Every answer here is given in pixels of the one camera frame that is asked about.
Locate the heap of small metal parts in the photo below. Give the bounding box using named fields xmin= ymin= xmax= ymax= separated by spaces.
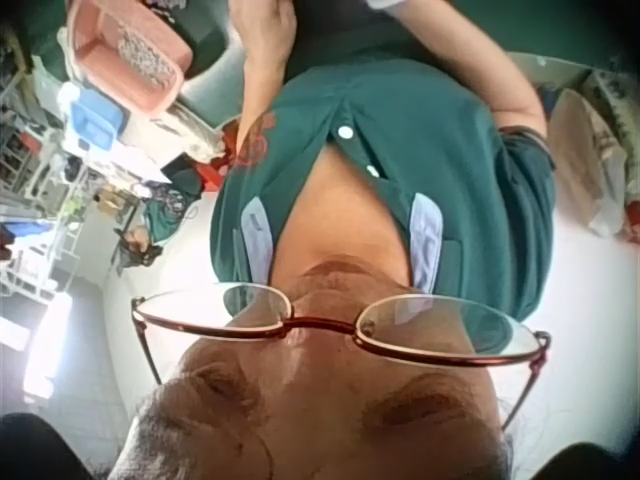
xmin=115 ymin=28 xmax=175 ymax=90

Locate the cluttered metal shelf rack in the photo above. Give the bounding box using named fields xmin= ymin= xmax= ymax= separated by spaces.
xmin=0 ymin=49 xmax=89 ymax=304

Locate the pink plastic basket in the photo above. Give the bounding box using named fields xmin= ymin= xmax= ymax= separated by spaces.
xmin=63 ymin=0 xmax=195 ymax=120

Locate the blue plastic container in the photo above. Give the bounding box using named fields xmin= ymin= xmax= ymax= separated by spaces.
xmin=68 ymin=89 xmax=127 ymax=155

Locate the person's left hand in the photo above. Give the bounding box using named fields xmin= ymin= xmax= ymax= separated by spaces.
xmin=231 ymin=0 xmax=299 ymax=65

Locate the clear plastic bag with goods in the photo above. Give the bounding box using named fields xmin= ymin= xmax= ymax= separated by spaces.
xmin=547 ymin=85 xmax=629 ymax=240

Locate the red plastic object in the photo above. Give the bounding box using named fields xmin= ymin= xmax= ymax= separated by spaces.
xmin=198 ymin=124 xmax=240 ymax=191

